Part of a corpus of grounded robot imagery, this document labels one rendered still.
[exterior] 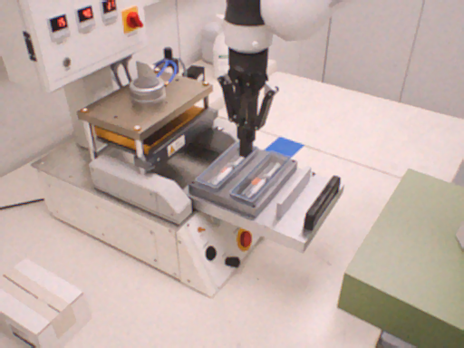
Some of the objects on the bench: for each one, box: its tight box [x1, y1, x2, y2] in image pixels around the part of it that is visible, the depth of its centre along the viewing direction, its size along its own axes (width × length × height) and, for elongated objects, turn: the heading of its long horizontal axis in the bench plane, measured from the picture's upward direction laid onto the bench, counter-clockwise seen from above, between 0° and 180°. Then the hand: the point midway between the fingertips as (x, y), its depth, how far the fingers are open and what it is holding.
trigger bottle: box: [213, 15, 229, 79], centre depth 181 cm, size 9×8×25 cm
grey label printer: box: [201, 21, 219, 64], centre depth 196 cm, size 25×20×17 cm
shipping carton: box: [0, 258, 92, 348], centre depth 94 cm, size 19×13×9 cm
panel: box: [185, 210, 261, 292], centre depth 109 cm, size 2×30×19 cm, turn 149°
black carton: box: [182, 65, 205, 82], centre depth 179 cm, size 6×9×7 cm
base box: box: [34, 168, 217, 297], centre depth 121 cm, size 54×38×17 cm
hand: (246, 140), depth 95 cm, fingers closed
